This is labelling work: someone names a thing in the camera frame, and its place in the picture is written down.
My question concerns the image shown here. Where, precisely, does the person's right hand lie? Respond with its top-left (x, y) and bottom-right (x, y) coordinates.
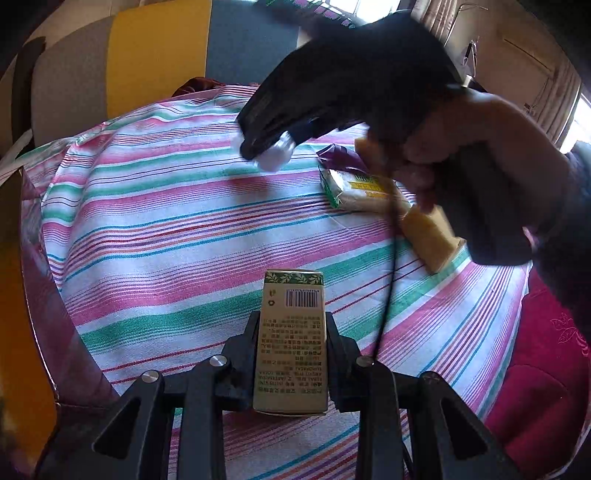
top-left (365, 87), bottom-right (570, 241)

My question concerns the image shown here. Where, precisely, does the person's right forearm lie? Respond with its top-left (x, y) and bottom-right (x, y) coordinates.
top-left (524, 141), bottom-right (591, 308)

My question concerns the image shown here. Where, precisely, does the black cable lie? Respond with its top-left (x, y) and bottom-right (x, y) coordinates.
top-left (373, 194), bottom-right (408, 361)

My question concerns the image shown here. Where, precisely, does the yellow sponge block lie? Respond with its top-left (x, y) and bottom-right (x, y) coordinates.
top-left (400, 205), bottom-right (468, 275)

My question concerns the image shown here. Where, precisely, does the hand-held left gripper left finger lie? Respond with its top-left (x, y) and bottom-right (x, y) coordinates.
top-left (37, 310), bottom-right (262, 480)

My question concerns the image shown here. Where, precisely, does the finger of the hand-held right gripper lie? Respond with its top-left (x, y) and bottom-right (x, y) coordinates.
top-left (235, 69), bottom-right (335, 161)

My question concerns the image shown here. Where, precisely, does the purple wrapper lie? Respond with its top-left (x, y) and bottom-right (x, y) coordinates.
top-left (317, 144), bottom-right (366, 172)

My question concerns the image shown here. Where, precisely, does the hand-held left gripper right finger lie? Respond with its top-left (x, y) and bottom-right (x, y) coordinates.
top-left (325, 311), bottom-right (525, 480)

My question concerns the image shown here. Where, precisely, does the dark red cloth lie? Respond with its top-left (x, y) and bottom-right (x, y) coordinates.
top-left (172, 78), bottom-right (260, 99)

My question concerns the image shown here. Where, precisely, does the gold hexagonal tray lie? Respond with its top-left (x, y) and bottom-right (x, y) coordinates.
top-left (0, 168), bottom-right (122, 464)

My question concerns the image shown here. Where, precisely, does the white tissue ball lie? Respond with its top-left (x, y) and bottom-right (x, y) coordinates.
top-left (232, 131), bottom-right (296, 174)

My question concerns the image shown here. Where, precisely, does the beige carton box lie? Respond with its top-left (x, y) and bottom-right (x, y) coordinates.
top-left (252, 270), bottom-right (330, 415)

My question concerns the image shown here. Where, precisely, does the striped tablecloth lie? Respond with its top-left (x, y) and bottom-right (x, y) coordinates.
top-left (17, 83), bottom-right (532, 480)

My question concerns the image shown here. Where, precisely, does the white packet green yellow label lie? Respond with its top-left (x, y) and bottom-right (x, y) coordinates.
top-left (318, 166), bottom-right (413, 216)

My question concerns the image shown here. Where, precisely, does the grey yellow blue sofa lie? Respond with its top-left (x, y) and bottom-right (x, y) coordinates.
top-left (0, 0), bottom-right (315, 151)

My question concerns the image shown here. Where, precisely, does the red embroidered cloth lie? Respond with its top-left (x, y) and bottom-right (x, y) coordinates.
top-left (484, 267), bottom-right (591, 480)

